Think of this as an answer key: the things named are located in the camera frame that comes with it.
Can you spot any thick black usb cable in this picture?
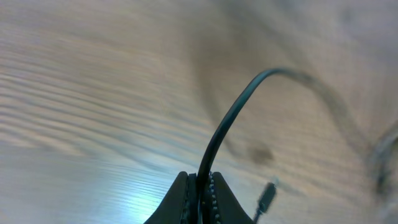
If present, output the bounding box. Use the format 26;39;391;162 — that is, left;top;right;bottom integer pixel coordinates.
195;67;398;224

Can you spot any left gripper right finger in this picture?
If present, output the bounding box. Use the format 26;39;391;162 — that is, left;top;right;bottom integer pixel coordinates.
208;172;252;224

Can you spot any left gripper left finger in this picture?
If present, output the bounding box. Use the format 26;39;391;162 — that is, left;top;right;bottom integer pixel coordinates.
144;171;190;224

